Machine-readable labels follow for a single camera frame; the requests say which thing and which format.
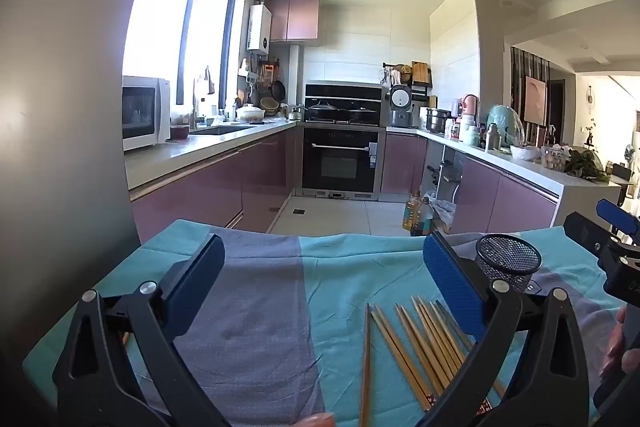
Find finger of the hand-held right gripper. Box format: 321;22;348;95
596;198;640;239
564;212;610;268

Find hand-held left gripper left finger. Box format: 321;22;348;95
51;233;233;427

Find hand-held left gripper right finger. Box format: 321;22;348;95
422;231;601;427

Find bundle of wooden chopsticks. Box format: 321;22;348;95
359;296;506;427

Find black mesh pen holder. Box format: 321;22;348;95
474;233;543;294

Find person's right hand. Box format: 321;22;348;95
601;307;640;380

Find person's left hand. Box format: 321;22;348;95
291;412;337;427

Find leafy green vegetables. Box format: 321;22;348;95
565;149;611;182

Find clear plastic bag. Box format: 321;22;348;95
430;199;458;233

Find dark cooking oil bottle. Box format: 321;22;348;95
411;197;435;237

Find teal and grey tablecloth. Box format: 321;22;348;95
22;218;631;427

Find pink base cabinets with gap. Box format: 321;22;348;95
382;132;558;235

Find clear plastic container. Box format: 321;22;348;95
541;146;568;172

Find yellow cooking oil bottle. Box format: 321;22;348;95
402;192;423;233

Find long pink base cabinets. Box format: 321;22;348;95
129;127;301;233

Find white kitchen countertop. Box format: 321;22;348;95
124;118;623;228

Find steel stock pot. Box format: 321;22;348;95
425;108;451;132

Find black built-in oven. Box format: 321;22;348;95
302;127;381;195

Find dark slatted room divider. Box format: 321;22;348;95
511;47;551;128

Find white microwave oven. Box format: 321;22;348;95
122;75;172;152

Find grey rice cooker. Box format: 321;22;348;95
389;84;415;128

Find white casserole pot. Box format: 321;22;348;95
236;103;265;124

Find black lidded wok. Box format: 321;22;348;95
306;100;343;122
347;106;382;122

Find wooden cutting board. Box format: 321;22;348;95
411;61;432;88

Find black stove hood unit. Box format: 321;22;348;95
304;82;383;124

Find large kitchen window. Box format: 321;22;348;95
122;0;246;120

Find pink wall painting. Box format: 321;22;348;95
524;76;548;126

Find black wall rack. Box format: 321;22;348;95
382;62;433;102

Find white wall water heater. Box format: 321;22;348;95
248;3;272;52

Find pink wall cabinets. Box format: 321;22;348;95
265;0;321;42

